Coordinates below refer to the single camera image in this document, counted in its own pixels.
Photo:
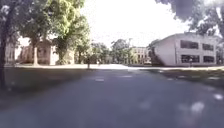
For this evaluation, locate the row of large trees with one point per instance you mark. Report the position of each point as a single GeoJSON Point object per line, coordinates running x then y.
{"type": "Point", "coordinates": [63, 23]}

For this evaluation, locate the person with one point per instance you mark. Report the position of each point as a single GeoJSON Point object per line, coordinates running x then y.
{"type": "Point", "coordinates": [190, 62]}

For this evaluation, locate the group of distant trees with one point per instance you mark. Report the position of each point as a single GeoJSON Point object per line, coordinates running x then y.
{"type": "Point", "coordinates": [120, 50]}

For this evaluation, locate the red brick building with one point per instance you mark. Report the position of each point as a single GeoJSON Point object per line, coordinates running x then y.
{"type": "Point", "coordinates": [45, 53]}

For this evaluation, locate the dark pole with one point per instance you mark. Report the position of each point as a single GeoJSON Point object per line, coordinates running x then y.
{"type": "Point", "coordinates": [88, 62]}

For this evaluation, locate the grey asphalt road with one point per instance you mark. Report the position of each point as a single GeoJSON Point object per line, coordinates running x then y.
{"type": "Point", "coordinates": [113, 103]}

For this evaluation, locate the pale building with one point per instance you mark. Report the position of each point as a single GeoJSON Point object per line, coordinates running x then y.
{"type": "Point", "coordinates": [140, 55]}

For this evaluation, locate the large dark tree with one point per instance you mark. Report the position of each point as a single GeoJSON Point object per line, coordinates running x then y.
{"type": "Point", "coordinates": [186, 8]}

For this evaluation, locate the white building with dark windows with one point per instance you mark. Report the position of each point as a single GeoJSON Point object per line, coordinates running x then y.
{"type": "Point", "coordinates": [170, 50]}

